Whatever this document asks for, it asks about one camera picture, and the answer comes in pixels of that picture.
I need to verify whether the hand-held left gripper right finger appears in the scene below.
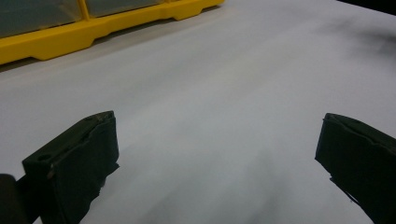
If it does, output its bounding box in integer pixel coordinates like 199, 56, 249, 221
314, 112, 396, 224

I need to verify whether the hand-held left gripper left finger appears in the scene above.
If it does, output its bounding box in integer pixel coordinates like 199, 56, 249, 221
21, 110, 120, 224

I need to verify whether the yellow drawer organizer cabinet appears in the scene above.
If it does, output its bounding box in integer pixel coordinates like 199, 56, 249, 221
0, 0, 226, 66

